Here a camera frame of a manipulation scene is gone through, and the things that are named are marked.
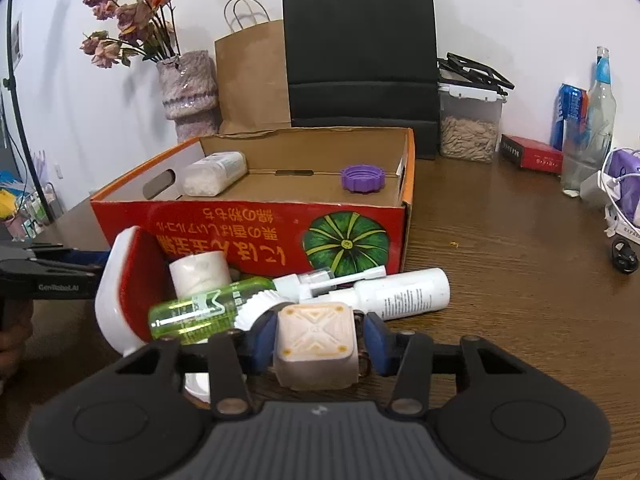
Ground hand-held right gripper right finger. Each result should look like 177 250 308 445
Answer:
362 311 528 417

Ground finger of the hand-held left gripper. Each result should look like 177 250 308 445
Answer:
30 243 109 268

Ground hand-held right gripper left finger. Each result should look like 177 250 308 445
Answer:
114 311 278 418

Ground white and red dish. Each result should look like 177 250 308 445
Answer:
94 226 212 404

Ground beige square patterned container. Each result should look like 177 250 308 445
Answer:
272 301 361 392

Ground white spray bottle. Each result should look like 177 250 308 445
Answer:
274 265 452 322

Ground green bottle with white cap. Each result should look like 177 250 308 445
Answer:
148 276 292 346

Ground red cardboard box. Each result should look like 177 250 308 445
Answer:
90 127 416 295

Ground person's left hand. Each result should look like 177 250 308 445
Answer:
0 301 34 382

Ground clear plastic organizer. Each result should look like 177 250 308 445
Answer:
27 150 67 228

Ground white pill bottle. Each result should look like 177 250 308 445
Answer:
180 151 249 197

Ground black floor lamp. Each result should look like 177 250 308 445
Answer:
4 0 57 222

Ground purple ribbed lid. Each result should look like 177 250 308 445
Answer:
341 164 386 194

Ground pink speckled vase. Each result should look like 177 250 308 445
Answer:
156 50 221 144

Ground clear plastic seed container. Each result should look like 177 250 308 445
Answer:
438 82 507 164

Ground small red box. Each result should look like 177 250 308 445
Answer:
500 134 565 176

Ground brown paper bag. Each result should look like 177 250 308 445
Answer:
215 0 293 136

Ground dried pink flowers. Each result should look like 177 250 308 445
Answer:
80 0 182 69

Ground black earphones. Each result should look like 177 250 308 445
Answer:
612 237 640 275

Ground white charger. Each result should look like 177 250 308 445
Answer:
579 170 615 209

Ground black frames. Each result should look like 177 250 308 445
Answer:
437 52 516 97

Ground clear glass bottle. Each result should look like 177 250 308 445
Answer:
560 46 616 197

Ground black paper bag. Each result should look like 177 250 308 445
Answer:
281 0 441 161

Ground purple tissue pack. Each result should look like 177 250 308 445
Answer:
605 148 640 227

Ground blue drink can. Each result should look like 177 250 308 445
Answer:
550 83 589 152

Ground wall picture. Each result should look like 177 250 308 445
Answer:
10 12 25 74

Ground white cable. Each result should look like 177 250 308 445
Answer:
599 149 640 211

